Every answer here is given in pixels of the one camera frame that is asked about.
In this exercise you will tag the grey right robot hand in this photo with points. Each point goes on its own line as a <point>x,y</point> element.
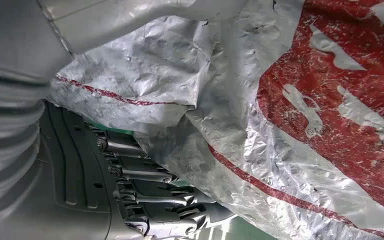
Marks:
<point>79,182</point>

